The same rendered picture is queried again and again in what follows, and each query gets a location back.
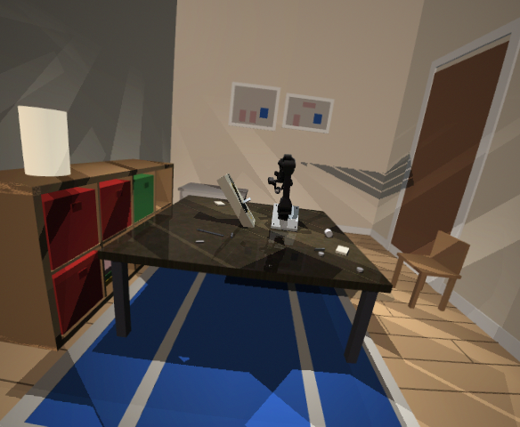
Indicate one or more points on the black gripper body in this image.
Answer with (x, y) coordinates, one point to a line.
(280, 179)

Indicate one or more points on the beige service panel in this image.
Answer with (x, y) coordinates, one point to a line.
(235, 199)

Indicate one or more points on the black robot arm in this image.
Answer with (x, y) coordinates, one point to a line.
(287, 167)

